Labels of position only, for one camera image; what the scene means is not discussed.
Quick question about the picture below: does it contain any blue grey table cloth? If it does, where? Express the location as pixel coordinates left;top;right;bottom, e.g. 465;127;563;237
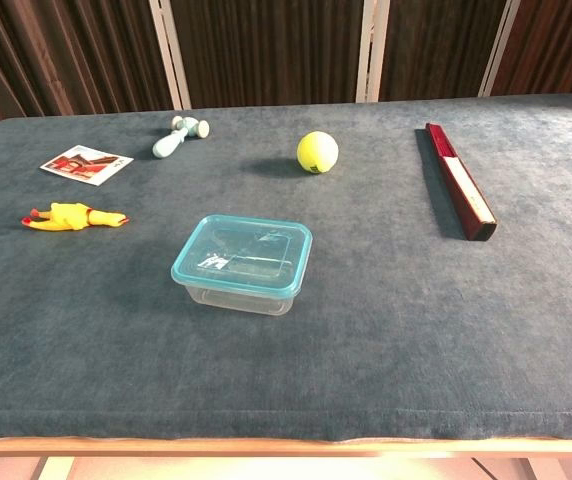
0;92;572;444

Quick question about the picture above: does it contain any yellow tennis ball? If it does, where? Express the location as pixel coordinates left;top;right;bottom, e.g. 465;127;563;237
296;130;340;175

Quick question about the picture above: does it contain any white partition frame post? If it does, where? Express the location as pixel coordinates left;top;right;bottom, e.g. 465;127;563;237
148;0;193;111
355;0;392;104
477;0;522;98

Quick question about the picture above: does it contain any clear plastic container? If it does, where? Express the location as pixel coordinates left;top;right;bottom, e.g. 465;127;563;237
174;281;295;317

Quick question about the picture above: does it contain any blue translucent plastic lid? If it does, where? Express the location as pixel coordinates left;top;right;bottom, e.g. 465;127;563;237
170;214;314;301

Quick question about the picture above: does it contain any wooden table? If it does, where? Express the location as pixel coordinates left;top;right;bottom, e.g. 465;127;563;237
0;435;572;480

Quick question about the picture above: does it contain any yellow rubber chicken toy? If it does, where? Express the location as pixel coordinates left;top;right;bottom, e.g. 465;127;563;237
20;201;132;233

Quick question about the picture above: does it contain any postcard with red building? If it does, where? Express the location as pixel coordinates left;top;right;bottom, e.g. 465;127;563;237
39;144;135;187

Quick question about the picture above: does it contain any light blue massage roller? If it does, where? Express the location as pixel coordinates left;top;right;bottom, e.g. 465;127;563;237
152;115;211;160

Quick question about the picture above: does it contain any dark red folded fan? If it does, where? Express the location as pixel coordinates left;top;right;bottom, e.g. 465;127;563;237
425;122;499;243

